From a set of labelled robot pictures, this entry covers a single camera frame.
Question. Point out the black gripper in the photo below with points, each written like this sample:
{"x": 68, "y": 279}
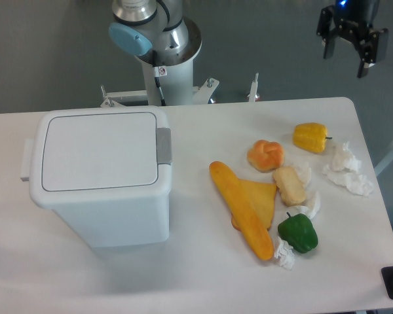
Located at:
{"x": 354, "y": 21}

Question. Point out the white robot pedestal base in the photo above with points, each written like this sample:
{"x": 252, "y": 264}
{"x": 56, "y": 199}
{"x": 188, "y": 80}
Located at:
{"x": 165, "y": 86}

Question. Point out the white plastic trash can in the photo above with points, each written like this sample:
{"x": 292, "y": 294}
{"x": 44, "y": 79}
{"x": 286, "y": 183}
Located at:
{"x": 107, "y": 173}

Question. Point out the rectangular beige bread piece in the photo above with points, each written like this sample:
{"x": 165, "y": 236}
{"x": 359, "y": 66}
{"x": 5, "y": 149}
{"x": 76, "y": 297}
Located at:
{"x": 290, "y": 186}

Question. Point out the small crumpled white tissue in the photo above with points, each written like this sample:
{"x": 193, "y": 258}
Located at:
{"x": 284, "y": 255}

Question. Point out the large crumpled white tissue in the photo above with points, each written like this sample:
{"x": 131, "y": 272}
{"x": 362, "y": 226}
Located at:
{"x": 344, "y": 170}

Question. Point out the round knotted bread roll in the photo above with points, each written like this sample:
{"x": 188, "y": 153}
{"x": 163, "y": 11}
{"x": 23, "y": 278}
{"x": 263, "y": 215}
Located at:
{"x": 265, "y": 156}

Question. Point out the yellow bell pepper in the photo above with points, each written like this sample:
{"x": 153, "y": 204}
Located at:
{"x": 311, "y": 137}

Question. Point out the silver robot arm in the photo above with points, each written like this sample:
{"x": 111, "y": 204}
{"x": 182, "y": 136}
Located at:
{"x": 158, "y": 33}

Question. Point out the long orange baguette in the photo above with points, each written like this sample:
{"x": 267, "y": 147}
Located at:
{"x": 242, "y": 209}

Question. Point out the crumpled tissue under bread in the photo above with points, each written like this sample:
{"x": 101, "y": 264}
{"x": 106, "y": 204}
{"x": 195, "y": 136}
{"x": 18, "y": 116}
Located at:
{"x": 311, "y": 206}

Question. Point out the green bell pepper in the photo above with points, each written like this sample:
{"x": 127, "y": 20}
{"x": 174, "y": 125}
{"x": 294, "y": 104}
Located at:
{"x": 299, "y": 232}

